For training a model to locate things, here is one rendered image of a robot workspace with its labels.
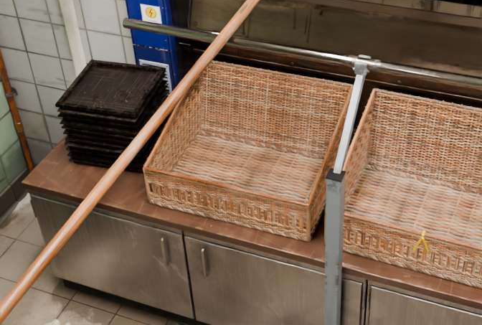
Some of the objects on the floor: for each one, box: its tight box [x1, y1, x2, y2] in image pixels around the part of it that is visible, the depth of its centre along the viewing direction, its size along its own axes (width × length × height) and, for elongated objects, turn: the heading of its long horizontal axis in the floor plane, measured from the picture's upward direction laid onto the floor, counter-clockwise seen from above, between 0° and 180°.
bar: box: [123, 18, 482, 325], centre depth 233 cm, size 31×127×118 cm, turn 71°
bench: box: [22, 117, 482, 325], centre depth 260 cm, size 56×242×58 cm, turn 71°
